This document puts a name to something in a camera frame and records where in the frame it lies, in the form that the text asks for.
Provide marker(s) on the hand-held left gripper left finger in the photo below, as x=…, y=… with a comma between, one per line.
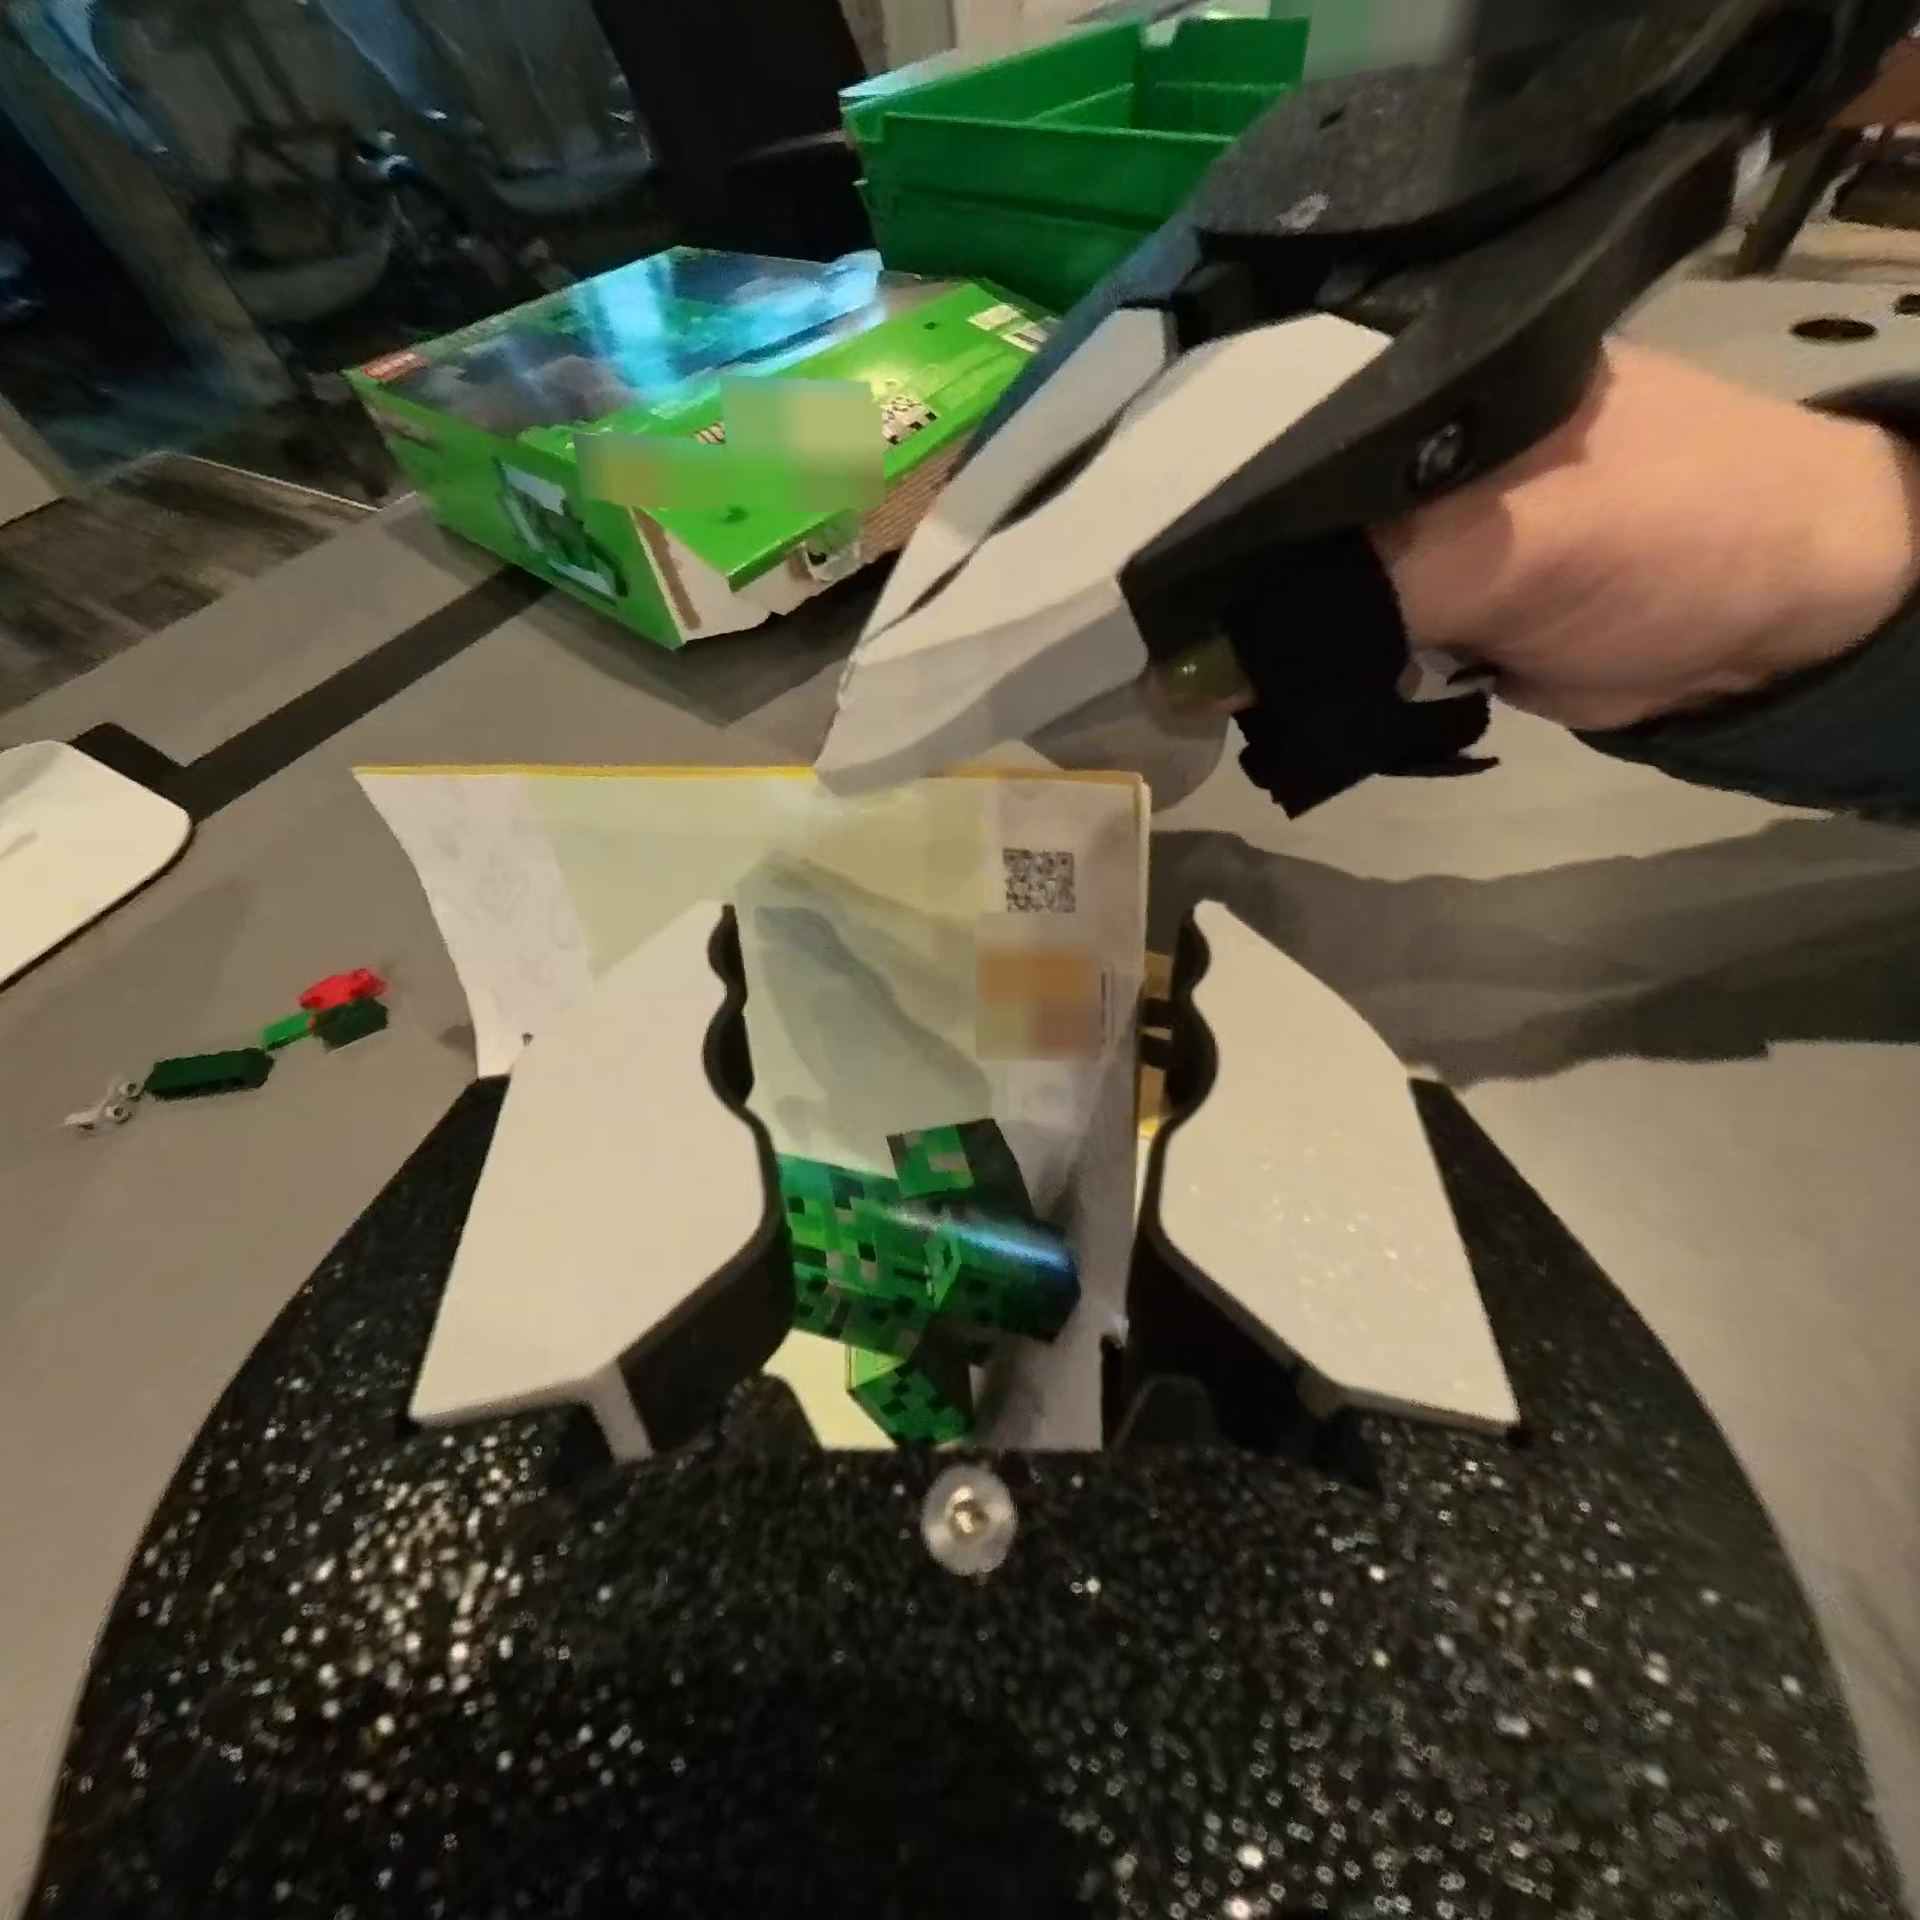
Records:
x=600, y=1200

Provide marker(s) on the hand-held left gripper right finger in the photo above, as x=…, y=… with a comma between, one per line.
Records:
x=1319, y=1200

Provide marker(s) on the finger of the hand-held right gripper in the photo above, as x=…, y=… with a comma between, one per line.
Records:
x=1051, y=599
x=1036, y=421

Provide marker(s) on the green plastic tray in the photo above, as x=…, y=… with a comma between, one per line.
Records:
x=975, y=165

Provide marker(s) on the small dark green brick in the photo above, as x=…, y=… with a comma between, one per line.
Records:
x=352, y=1024

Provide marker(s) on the red toy brick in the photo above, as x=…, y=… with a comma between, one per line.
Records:
x=342, y=987

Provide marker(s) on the pale green instruction booklet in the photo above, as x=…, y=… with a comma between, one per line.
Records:
x=675, y=855

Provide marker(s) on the long dark green brick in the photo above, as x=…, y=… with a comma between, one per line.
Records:
x=212, y=1074

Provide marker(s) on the light grey bracket brick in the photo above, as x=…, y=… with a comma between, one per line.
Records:
x=107, y=1106

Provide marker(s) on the green toy set box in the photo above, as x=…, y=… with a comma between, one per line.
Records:
x=451, y=434

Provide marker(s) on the grey desk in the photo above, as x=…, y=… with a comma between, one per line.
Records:
x=1651, y=1200

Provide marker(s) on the black desk screen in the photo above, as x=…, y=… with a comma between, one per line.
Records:
x=720, y=75

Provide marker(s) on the person's right hand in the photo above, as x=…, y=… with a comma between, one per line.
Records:
x=1680, y=556

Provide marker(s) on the grey office table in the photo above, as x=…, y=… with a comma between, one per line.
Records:
x=1725, y=323

